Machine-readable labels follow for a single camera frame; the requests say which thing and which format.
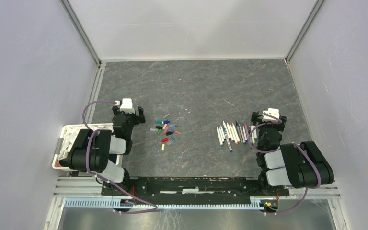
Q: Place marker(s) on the blue capped white pen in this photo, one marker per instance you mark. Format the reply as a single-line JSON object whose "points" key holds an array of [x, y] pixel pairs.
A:
{"points": [[244, 134]]}

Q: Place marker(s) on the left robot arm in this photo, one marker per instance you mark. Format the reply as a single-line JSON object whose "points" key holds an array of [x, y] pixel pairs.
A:
{"points": [[105, 146]]}

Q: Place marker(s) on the red white pen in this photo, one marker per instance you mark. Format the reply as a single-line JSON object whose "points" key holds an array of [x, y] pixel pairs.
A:
{"points": [[227, 130]]}

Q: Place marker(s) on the green capped white pen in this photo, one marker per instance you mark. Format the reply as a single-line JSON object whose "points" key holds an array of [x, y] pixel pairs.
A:
{"points": [[255, 137]]}

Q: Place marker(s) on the violet capped white pen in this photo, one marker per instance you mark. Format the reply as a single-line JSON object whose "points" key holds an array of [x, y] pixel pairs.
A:
{"points": [[233, 138]]}

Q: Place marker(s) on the aluminium frame rail right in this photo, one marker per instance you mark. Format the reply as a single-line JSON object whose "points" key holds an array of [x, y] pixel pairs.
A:
{"points": [[304, 29]]}

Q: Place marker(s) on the white plastic basket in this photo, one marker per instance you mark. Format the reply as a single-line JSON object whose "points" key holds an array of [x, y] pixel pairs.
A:
{"points": [[55, 162]]}

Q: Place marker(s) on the blue transparent pen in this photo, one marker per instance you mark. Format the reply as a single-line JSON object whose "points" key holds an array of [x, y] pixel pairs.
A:
{"points": [[227, 139]]}

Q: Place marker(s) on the yellow capped white pen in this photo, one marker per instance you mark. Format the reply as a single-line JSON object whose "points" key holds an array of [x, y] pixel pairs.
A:
{"points": [[252, 134]]}

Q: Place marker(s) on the teal capped white pen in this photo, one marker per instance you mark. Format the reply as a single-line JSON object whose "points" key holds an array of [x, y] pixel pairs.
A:
{"points": [[221, 141]]}

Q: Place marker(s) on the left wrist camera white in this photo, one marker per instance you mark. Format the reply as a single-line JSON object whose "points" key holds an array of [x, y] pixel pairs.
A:
{"points": [[125, 106]]}

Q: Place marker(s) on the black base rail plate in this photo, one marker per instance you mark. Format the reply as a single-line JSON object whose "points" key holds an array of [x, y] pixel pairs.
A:
{"points": [[193, 190]]}

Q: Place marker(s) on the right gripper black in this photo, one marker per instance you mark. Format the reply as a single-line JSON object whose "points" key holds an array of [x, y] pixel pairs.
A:
{"points": [[256, 117]]}

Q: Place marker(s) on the houndstooth patterned pen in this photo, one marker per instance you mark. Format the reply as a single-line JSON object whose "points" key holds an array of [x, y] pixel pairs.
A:
{"points": [[239, 132]]}

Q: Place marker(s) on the aluminium frame rail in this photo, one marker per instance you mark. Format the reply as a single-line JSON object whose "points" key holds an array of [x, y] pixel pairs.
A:
{"points": [[304, 29], [80, 30]]}

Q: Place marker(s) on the black capped pen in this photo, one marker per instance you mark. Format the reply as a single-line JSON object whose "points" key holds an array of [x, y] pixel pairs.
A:
{"points": [[222, 133]]}

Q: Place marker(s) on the black pen cap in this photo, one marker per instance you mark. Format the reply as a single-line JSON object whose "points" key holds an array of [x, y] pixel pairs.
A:
{"points": [[159, 127]]}

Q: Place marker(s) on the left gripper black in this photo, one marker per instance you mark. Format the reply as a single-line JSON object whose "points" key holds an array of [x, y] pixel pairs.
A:
{"points": [[136, 118]]}

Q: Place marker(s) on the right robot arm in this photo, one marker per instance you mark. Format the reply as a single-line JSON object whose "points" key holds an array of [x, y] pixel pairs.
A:
{"points": [[291, 165]]}

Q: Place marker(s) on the white cloth in basket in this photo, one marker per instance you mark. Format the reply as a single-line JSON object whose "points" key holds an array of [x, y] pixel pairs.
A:
{"points": [[69, 134]]}

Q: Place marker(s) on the aluminium frame rail left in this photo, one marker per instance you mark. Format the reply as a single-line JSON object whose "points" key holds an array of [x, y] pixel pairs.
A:
{"points": [[80, 30]]}

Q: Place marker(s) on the white slotted cable duct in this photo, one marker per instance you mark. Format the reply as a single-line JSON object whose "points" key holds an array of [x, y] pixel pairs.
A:
{"points": [[124, 203]]}

